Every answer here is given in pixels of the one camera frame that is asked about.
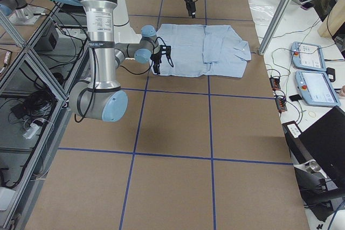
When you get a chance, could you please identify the lower teach pendant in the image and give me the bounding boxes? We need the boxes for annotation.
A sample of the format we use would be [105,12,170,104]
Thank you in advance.
[295,70,341,107]

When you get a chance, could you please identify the pink smartphone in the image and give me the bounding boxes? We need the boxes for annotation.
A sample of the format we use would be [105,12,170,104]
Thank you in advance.
[301,2,315,10]

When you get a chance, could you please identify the teach pendant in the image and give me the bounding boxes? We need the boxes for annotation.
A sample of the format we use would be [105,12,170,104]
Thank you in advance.
[295,70,341,107]
[291,41,326,72]

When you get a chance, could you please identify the light blue button shirt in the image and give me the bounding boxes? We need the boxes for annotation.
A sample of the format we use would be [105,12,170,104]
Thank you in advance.
[157,24,251,78]

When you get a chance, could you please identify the upper teach pendant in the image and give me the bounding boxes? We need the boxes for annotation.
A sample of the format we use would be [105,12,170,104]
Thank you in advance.
[291,41,326,72]

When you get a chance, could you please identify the orange electronics board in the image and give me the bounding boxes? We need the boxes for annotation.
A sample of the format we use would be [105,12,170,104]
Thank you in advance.
[275,96,287,113]
[270,76,281,90]

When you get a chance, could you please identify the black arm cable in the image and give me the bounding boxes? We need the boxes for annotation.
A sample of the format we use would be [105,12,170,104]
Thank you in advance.
[118,37,174,74]

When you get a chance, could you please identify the white power strip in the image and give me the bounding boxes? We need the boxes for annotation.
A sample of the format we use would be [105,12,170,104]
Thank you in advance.
[22,122,40,140]

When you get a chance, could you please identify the upper orange electronics board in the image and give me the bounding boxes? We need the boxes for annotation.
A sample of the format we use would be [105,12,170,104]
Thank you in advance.
[270,76,281,90]

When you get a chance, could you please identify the lower orange electronics board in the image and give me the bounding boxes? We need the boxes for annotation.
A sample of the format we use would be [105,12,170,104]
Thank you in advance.
[275,96,287,113]

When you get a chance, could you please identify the aluminium frame rack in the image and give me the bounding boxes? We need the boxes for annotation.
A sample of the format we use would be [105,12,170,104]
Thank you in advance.
[1,0,87,229]

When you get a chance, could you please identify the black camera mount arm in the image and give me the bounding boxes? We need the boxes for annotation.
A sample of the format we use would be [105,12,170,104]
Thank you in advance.
[294,160,344,212]

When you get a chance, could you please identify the aluminium frame post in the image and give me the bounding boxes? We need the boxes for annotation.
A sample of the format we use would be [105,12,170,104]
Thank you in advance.
[258,0,291,55]

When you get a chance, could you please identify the wooden board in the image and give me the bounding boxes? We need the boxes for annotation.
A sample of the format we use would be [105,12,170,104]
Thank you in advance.
[318,0,344,38]

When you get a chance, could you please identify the black laptop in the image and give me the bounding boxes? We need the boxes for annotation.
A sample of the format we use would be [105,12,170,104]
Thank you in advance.
[299,106,344,187]

